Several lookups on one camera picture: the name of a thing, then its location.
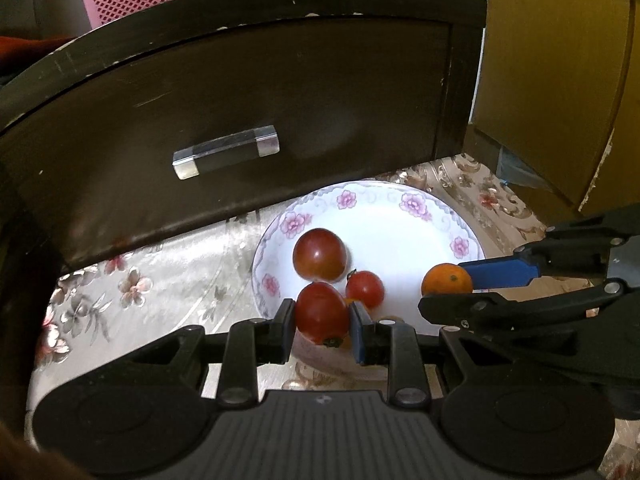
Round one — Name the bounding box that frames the beige floral tablecloth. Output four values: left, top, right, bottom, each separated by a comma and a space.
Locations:
28, 155, 625, 479

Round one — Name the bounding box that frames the tan longan fruit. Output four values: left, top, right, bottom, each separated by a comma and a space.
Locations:
378, 315, 404, 325

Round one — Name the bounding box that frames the silver black drawer handle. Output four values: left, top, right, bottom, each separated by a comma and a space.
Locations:
172, 126, 280, 180

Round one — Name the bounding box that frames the large dark brown tomato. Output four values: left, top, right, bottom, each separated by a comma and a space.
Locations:
293, 228, 348, 283

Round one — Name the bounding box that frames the small orange tangerine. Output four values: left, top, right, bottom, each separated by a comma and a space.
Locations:
421, 263, 474, 296

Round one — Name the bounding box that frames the red cloth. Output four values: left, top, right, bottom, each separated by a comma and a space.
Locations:
0, 36, 70, 80

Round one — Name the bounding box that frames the white floral ceramic bowl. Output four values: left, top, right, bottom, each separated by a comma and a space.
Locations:
250, 180, 486, 376

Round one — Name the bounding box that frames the red cherry tomato with stem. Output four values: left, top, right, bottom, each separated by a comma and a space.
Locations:
294, 282, 350, 348

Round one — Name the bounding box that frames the dark wooden nightstand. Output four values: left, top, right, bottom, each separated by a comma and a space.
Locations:
0, 0, 490, 271

